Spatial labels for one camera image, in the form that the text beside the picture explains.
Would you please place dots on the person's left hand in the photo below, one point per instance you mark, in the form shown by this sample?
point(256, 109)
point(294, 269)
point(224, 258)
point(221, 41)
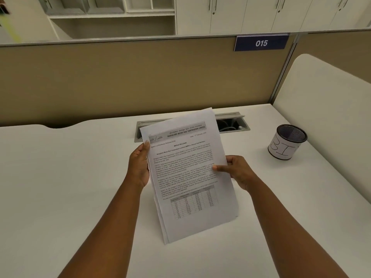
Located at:
point(137, 167)

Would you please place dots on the person's right hand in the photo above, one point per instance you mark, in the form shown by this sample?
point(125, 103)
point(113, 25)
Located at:
point(240, 170)

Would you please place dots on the printed white papers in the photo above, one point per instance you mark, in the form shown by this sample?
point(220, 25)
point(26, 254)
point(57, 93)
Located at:
point(188, 176)

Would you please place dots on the person's right forearm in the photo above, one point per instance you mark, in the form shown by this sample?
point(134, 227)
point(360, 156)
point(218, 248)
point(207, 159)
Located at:
point(289, 234)

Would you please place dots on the person's left forearm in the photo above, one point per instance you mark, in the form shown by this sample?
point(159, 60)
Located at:
point(107, 237)

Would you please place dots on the black mesh pen holder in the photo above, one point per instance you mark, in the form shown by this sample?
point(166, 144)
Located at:
point(282, 147)

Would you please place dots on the wide beige partition panel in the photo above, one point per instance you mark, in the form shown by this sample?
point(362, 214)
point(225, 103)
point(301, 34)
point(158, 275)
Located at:
point(130, 81)

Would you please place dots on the white rounded desk divider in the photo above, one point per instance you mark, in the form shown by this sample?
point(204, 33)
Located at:
point(327, 112)

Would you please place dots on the blue number sign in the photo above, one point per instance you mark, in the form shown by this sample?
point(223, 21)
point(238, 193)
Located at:
point(246, 43)

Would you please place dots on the white open shelf unit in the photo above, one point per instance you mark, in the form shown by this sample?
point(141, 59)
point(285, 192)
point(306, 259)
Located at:
point(116, 17)

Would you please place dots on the narrow beige partition panel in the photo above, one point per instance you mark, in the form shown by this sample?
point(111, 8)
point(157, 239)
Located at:
point(336, 52)

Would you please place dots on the white cabinet with doors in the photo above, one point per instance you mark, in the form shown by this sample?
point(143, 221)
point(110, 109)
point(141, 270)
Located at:
point(261, 14)

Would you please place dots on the grey framed glass door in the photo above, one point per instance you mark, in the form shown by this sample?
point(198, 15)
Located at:
point(66, 4)
point(105, 4)

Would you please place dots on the white room door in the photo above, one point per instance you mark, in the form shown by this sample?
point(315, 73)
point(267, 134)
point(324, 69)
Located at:
point(23, 20)

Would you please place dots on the grey partition post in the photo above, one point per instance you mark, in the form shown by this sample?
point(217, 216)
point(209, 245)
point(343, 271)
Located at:
point(284, 69)

